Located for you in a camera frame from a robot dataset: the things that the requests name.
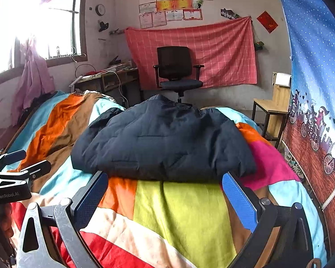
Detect dark navy puffer jacket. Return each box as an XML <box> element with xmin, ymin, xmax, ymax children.
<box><xmin>71</xmin><ymin>95</ymin><xmax>257</xmax><ymax>183</ymax></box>

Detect person's left hand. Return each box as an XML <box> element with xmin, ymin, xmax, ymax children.
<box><xmin>0</xmin><ymin>203</ymin><xmax>14</xmax><ymax>239</ymax></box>

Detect multicolour striped bed blanket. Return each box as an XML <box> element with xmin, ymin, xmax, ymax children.
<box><xmin>8</xmin><ymin>92</ymin><xmax>327</xmax><ymax>267</ymax></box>

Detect pink curtain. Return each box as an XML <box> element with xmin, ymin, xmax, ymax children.
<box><xmin>11</xmin><ymin>39</ymin><xmax>55</xmax><ymax>126</ymax></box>

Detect blue bicycle-print curtain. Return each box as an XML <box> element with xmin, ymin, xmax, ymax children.
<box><xmin>280</xmin><ymin>0</ymin><xmax>335</xmax><ymax>250</ymax></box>

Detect wooden chair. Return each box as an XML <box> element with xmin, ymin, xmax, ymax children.
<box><xmin>252</xmin><ymin>72</ymin><xmax>292</xmax><ymax>148</ymax></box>

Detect wooden desk with shelves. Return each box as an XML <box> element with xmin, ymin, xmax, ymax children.
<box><xmin>69</xmin><ymin>68</ymin><xmax>144</xmax><ymax>108</ymax></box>

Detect black office chair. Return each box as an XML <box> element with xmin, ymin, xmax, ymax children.
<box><xmin>154</xmin><ymin>46</ymin><xmax>204</xmax><ymax>103</ymax></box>

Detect white charging cable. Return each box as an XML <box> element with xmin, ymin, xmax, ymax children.
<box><xmin>106</xmin><ymin>70</ymin><xmax>130</xmax><ymax>109</ymax></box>

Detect window with brown frame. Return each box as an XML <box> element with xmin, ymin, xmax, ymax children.
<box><xmin>0</xmin><ymin>0</ymin><xmax>88</xmax><ymax>85</ymax></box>

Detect red checked wall cloth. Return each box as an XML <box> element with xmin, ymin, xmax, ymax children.
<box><xmin>125</xmin><ymin>17</ymin><xmax>257</xmax><ymax>90</ymax></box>

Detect round wall clock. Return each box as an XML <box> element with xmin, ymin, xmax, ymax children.
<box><xmin>95</xmin><ymin>4</ymin><xmax>106</xmax><ymax>16</ymax></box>

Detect red paper wall decoration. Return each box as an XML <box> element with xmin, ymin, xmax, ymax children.
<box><xmin>257</xmin><ymin>11</ymin><xmax>278</xmax><ymax>33</ymax></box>

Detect paper certificates on wall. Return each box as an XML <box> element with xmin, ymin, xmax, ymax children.
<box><xmin>138</xmin><ymin>0</ymin><xmax>212</xmax><ymax>29</ymax></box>

